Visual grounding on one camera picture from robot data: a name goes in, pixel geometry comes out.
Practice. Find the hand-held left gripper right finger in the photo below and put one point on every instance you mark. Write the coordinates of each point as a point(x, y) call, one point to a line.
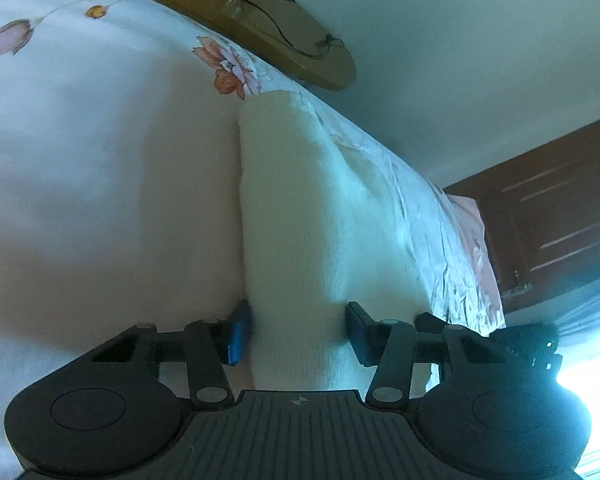
point(358, 332)

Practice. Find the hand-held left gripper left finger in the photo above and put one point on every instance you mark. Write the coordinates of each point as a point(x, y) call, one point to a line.
point(237, 332)

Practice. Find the white knitted garment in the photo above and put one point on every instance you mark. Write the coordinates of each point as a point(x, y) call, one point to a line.
point(300, 220)

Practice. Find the pink cloth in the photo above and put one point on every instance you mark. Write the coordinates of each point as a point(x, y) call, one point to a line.
point(472, 230)

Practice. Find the brown wooden door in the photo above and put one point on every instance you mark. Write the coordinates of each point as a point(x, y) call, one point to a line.
point(555, 210)

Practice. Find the floral white bed sheet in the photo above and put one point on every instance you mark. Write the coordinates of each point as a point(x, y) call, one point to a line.
point(90, 170)

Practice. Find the wooden television stand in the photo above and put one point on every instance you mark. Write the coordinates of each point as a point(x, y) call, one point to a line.
point(300, 35)

